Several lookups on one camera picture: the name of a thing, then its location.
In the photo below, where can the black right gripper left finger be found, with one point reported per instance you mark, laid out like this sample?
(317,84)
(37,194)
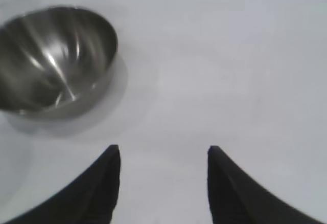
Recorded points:
(84,196)

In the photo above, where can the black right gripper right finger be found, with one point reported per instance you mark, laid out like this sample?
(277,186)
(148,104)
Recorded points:
(242,198)

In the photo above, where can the stainless steel mixing bowl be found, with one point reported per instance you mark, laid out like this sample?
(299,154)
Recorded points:
(51,65)

